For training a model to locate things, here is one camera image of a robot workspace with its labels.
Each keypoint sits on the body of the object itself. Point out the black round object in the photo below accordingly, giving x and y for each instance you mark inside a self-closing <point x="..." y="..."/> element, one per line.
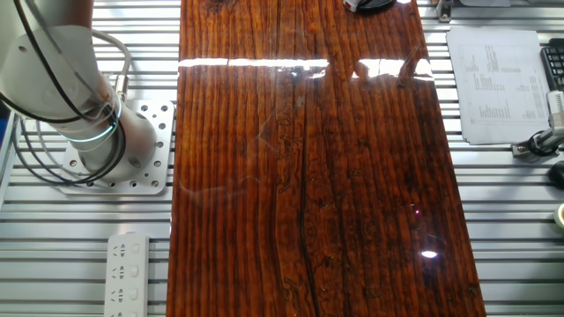
<point x="558" y="174"/>

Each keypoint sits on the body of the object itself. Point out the pale tape roll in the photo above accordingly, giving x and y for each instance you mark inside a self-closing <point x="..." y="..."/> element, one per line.
<point x="560" y="216"/>

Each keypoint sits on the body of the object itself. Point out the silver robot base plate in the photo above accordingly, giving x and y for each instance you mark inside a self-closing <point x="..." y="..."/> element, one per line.
<point x="161" y="132"/>

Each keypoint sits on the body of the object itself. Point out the brown wooden board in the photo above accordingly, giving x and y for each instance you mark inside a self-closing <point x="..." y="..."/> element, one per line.
<point x="308" y="198"/>

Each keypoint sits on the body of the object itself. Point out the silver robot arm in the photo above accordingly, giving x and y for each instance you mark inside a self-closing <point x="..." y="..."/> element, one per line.
<point x="136" y="141"/>

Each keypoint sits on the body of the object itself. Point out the black keyboard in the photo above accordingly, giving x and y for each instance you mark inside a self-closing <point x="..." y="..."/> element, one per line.
<point x="554" y="64"/>

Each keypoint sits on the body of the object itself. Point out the printed paper sheets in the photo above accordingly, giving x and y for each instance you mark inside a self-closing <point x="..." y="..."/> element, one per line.
<point x="498" y="83"/>

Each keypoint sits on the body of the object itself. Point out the small metal bracket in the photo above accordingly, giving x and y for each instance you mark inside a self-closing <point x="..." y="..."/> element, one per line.
<point x="444" y="11"/>

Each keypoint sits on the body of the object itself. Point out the grey metal clamp tool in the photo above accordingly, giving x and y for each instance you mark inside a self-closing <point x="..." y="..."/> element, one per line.
<point x="521" y="149"/>

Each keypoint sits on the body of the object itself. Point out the ribbed silver exterior camera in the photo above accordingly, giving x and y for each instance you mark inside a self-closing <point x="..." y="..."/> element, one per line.
<point x="556" y="110"/>

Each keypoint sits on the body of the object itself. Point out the white power strip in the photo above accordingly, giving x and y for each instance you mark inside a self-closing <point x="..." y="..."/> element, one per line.
<point x="127" y="277"/>

